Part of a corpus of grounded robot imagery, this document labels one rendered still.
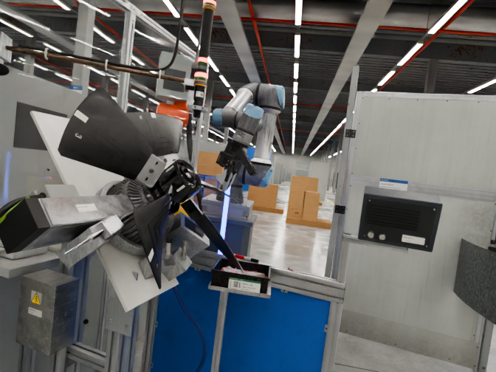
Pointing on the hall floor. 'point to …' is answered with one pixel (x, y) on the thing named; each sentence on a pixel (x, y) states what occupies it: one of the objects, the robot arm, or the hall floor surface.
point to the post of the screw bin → (219, 331)
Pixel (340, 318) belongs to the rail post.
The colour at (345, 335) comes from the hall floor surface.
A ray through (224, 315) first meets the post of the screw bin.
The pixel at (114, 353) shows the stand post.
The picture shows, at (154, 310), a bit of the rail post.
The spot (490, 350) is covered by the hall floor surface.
